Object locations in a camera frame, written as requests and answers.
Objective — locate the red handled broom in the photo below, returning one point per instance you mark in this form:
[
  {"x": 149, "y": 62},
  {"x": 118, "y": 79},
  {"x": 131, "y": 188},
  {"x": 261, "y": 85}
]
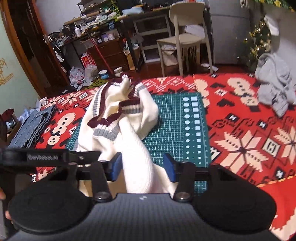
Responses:
[{"x": 100, "y": 54}]

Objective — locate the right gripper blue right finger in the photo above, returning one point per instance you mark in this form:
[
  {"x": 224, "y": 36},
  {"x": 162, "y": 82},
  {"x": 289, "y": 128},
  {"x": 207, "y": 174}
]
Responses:
[{"x": 172, "y": 167}]

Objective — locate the folded blue jeans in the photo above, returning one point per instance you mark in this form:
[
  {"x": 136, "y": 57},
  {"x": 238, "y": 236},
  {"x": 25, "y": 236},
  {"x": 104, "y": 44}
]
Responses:
[{"x": 32, "y": 128}]

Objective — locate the grey crumpled garment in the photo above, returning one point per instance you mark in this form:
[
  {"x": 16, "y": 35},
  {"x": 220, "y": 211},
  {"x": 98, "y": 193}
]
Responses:
[{"x": 277, "y": 86}]

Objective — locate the white drawer shelf unit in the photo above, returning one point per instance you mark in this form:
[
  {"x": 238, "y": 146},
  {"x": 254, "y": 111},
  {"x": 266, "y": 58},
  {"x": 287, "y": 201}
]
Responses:
[{"x": 152, "y": 37}]

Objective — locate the small decorated christmas tree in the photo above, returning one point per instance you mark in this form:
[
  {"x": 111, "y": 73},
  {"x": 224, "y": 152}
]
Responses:
[{"x": 258, "y": 43}]

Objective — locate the green christmas wall banner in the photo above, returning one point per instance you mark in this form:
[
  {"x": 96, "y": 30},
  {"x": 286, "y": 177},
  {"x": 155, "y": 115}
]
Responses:
[{"x": 283, "y": 4}]

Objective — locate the beige plastic chair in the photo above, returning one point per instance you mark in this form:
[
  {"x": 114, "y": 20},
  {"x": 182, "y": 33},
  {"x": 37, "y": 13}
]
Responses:
[{"x": 182, "y": 14}]

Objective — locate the white plastic bag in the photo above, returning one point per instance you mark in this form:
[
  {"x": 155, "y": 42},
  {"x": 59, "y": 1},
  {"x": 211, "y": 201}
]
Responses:
[{"x": 76, "y": 76}]

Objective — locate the green cutting mat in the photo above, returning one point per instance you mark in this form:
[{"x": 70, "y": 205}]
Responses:
[{"x": 179, "y": 131}]

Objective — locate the person left hand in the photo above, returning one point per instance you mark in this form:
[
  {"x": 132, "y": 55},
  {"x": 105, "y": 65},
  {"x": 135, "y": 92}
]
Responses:
[{"x": 5, "y": 205}]

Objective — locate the brown wooden drawer cabinet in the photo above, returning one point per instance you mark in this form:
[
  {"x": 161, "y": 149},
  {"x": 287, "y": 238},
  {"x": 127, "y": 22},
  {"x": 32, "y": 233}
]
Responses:
[{"x": 112, "y": 51}]

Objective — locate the red patterned christmas blanket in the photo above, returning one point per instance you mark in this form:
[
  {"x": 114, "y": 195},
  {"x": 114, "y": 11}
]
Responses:
[{"x": 245, "y": 136}]

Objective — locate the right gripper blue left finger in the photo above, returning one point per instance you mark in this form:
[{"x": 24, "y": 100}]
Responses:
[{"x": 114, "y": 167}]

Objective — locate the grey refrigerator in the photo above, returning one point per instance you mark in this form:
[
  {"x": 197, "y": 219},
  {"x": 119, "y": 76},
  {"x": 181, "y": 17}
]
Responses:
[{"x": 229, "y": 25}]

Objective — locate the blue white ceramic bowl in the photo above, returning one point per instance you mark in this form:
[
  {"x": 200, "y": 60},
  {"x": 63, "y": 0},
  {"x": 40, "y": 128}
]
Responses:
[{"x": 104, "y": 74}]

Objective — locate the white knit v-neck sweater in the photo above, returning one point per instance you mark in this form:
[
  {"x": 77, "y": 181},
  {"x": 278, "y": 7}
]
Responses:
[{"x": 120, "y": 115}]

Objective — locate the dark cluttered desk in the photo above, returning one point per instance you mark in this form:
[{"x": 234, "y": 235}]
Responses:
[{"x": 127, "y": 27}]

